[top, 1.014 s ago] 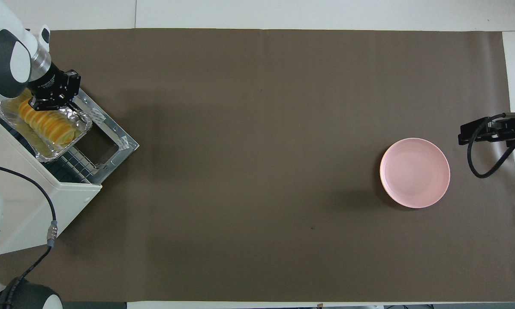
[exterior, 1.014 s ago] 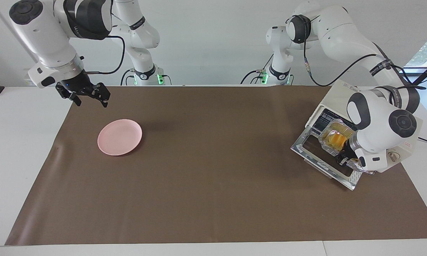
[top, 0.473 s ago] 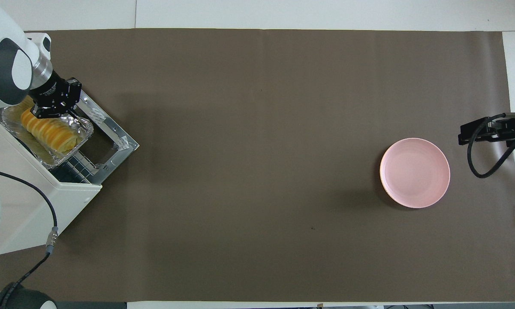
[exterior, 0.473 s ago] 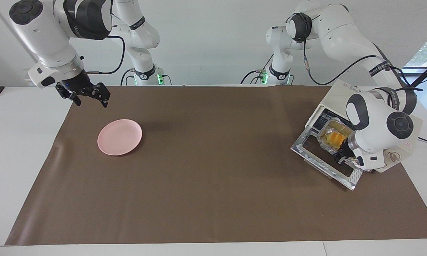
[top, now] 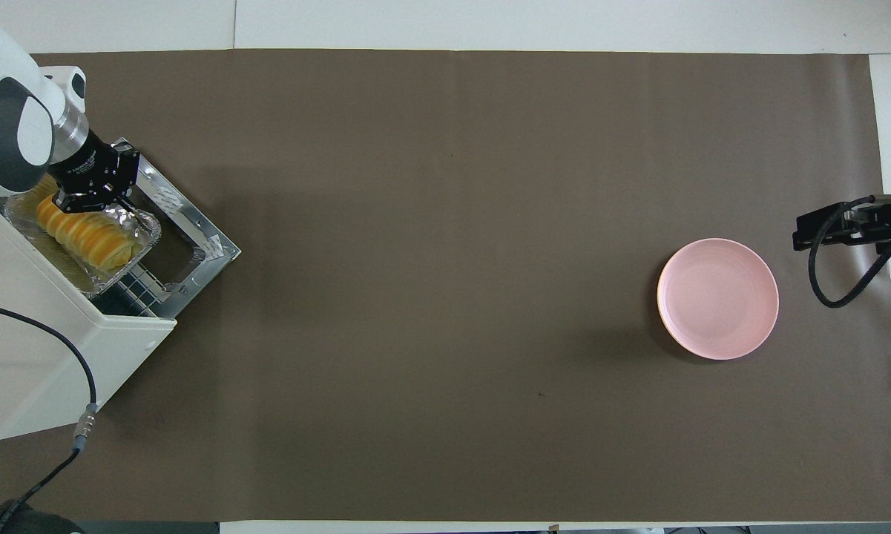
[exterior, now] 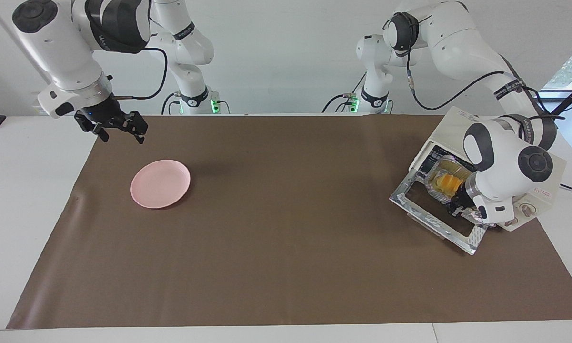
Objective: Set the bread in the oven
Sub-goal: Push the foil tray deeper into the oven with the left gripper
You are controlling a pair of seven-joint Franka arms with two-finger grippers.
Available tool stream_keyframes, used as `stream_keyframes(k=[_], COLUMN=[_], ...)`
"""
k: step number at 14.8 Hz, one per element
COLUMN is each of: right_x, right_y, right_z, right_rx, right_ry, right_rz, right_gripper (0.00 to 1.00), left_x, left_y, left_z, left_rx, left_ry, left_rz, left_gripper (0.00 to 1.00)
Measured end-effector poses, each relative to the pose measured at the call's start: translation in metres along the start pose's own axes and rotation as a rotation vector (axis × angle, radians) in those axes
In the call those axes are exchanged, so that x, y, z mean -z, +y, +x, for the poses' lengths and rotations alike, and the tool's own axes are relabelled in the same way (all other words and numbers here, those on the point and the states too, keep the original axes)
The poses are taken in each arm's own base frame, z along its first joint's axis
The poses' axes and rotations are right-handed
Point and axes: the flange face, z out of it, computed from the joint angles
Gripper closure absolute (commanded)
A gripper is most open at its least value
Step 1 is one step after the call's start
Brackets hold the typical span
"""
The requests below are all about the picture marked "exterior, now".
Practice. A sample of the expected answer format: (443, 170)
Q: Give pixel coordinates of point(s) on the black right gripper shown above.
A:
(105, 113)

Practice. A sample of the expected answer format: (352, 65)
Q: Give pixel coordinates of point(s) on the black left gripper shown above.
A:
(470, 195)

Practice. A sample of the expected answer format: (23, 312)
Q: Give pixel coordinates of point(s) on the golden twisted bread loaf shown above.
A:
(447, 183)

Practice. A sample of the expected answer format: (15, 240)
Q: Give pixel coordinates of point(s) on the silver aluminium foil tray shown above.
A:
(433, 188)

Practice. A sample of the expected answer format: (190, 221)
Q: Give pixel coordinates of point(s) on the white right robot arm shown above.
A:
(52, 47)

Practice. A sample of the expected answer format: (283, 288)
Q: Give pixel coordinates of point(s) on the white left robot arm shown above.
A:
(457, 43)

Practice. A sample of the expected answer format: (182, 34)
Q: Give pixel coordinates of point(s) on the beige oven knob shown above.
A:
(529, 210)
(512, 222)

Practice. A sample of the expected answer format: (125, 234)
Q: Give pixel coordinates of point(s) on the cream toaster oven body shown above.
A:
(443, 131)

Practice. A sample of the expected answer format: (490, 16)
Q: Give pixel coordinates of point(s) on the pink round plate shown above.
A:
(161, 183)

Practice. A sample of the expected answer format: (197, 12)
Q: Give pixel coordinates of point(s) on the brown table mat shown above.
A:
(266, 276)

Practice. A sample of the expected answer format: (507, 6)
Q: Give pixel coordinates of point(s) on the glass oven door silver frame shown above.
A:
(405, 200)

